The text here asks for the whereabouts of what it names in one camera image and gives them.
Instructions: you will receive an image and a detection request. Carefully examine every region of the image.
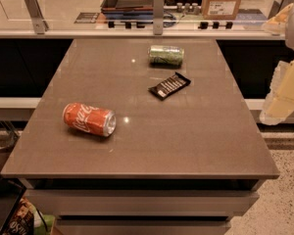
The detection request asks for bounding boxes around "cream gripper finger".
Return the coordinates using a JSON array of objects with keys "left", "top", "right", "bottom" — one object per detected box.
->
[
  {"left": 262, "top": 3, "right": 293, "bottom": 35},
  {"left": 260, "top": 60, "right": 294, "bottom": 125}
]

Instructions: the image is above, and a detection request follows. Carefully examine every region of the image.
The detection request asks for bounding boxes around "red coke can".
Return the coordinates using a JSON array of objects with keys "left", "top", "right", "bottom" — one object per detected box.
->
[{"left": 63, "top": 103, "right": 117, "bottom": 137}]

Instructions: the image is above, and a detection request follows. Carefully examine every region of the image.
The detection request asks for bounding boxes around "left metal glass bracket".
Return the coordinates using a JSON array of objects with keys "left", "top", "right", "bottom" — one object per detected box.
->
[{"left": 24, "top": 0, "right": 49, "bottom": 34}]

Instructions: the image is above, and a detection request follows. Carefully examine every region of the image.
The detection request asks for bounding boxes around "green soda can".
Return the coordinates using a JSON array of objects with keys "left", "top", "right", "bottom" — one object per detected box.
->
[{"left": 148, "top": 45, "right": 184, "bottom": 66}]

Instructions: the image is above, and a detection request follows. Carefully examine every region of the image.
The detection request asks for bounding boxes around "grey table drawer cabinet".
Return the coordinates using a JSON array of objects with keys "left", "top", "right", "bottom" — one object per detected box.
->
[{"left": 23, "top": 178, "right": 265, "bottom": 235}]

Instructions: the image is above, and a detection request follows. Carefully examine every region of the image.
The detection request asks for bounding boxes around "black snack bar wrapper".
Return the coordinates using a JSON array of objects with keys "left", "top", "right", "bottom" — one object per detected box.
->
[{"left": 148, "top": 72, "right": 191, "bottom": 100}]

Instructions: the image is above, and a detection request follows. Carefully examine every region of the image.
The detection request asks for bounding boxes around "cardboard box with label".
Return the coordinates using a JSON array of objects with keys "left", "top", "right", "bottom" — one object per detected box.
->
[{"left": 201, "top": 0, "right": 241, "bottom": 20}]

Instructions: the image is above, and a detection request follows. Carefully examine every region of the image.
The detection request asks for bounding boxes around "middle metal glass bracket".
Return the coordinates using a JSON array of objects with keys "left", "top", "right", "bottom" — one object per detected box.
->
[{"left": 153, "top": 0, "right": 164, "bottom": 35}]

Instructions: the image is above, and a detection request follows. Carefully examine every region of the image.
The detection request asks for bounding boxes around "chip bag snack package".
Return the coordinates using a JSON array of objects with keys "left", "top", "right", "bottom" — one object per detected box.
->
[{"left": 3, "top": 198, "right": 35, "bottom": 235}]

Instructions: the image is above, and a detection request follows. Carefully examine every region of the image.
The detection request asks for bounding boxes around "dark tray bin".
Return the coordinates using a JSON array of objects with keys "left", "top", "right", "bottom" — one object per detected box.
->
[{"left": 100, "top": 0, "right": 163, "bottom": 13}]

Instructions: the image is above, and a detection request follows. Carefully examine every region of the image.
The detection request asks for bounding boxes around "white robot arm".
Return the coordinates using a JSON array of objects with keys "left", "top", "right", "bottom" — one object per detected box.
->
[{"left": 260, "top": 3, "right": 294, "bottom": 125}]

